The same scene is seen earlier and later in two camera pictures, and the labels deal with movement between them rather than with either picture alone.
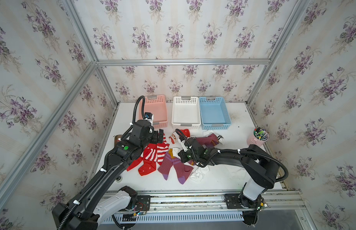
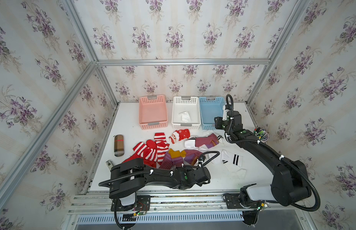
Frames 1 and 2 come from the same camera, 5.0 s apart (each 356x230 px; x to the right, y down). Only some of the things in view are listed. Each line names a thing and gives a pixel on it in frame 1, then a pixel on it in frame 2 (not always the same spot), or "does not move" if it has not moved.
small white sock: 175,151 to 185,116
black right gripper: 181,154 to 218,122
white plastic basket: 185,112 does not move
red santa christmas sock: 174,138 does not move
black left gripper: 155,139 to 191,170
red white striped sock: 156,152 does not move
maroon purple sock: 209,141 does not move
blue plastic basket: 214,114 does not move
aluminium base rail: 274,201 does not move
